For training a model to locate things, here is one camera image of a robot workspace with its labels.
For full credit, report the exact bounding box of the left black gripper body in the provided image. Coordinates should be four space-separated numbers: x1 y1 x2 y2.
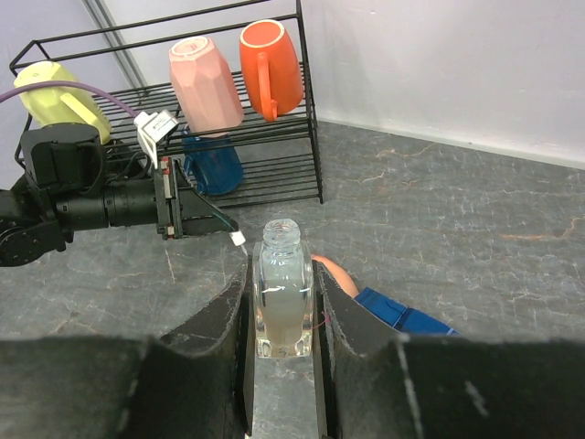
153 157 186 240

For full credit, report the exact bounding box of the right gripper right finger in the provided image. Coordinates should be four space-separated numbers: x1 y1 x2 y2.
314 263 584 438

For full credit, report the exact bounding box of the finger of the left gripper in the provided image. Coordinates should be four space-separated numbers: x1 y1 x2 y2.
181 209 239 237
171 159 227 220

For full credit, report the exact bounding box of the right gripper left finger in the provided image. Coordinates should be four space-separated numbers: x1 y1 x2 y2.
1 262 254 438

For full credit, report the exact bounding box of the nail polish bottle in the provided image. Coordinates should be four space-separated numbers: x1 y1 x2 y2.
252 219 314 359

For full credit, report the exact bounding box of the white nail polish cap brush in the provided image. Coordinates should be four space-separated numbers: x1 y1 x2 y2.
229 230 248 256

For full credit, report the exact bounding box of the blue plaid sleeve forearm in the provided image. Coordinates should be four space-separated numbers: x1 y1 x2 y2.
355 288 459 336

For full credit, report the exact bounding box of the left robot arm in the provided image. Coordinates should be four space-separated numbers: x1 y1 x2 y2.
1 123 245 267

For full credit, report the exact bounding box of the mannequin hand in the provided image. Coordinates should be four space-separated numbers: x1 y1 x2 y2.
312 254 359 299

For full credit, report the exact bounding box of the blue item in rack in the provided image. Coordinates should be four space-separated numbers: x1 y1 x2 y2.
182 129 244 196

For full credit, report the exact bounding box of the pink mug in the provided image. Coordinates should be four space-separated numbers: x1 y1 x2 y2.
168 36 244 138

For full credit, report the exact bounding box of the yellow faceted mug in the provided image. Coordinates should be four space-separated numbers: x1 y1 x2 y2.
14 60 112 145

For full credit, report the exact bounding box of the orange mug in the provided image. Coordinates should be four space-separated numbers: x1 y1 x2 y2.
239 19 303 122

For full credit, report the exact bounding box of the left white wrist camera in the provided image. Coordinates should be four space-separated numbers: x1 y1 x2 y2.
133 110 178 169

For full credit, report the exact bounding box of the black wire dish rack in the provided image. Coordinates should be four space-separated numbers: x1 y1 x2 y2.
9 1 323 209

